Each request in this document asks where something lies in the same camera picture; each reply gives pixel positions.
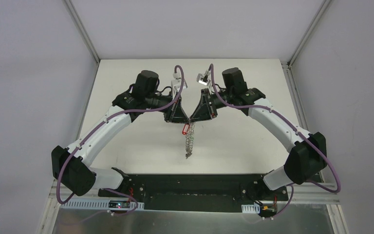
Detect silver key with red tag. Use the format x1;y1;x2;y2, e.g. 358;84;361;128
182;124;190;135

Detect metal disc keyring with rings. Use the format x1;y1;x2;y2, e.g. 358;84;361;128
184;122;194;159

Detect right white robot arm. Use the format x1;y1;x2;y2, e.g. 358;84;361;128
190;67;327;200

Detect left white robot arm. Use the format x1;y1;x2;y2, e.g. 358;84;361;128
51;66;188;197

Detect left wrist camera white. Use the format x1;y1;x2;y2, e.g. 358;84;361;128
171;73;187;98

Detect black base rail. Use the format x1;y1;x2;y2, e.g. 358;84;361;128
98;174;323;214

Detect right white cable duct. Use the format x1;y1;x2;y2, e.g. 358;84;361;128
241;203;261;214

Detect aluminium frame rail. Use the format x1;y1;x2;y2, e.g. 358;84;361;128
48;180;340;205

